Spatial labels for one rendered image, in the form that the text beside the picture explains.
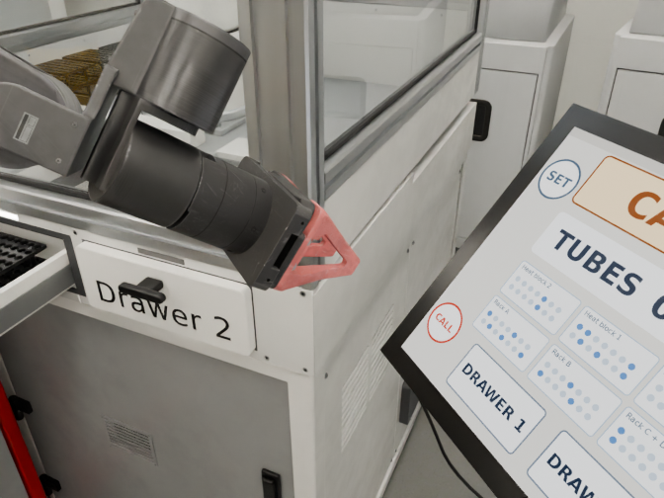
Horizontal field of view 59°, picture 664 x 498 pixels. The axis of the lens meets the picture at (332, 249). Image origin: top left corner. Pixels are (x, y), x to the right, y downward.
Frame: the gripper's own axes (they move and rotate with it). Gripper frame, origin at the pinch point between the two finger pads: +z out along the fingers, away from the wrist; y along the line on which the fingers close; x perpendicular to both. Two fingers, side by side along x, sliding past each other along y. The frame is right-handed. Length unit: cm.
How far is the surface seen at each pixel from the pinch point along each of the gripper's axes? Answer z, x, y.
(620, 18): 236, -133, 189
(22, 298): -8, 36, 46
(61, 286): -2, 34, 50
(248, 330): 14.1, 20.7, 24.8
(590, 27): 233, -124, 201
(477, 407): 14.5, 5.3, -9.3
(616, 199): 16.1, -15.6, -7.6
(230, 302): 10.5, 18.3, 26.4
